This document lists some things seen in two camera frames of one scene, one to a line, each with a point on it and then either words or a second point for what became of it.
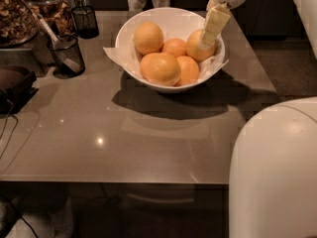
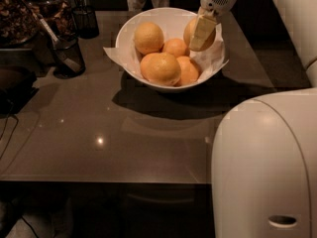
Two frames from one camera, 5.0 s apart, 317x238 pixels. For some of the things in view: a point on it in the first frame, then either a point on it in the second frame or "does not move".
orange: (148, 38) does not move
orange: (196, 52) to (188, 33)
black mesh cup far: (85, 22) does not move
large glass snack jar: (18, 21) does not move
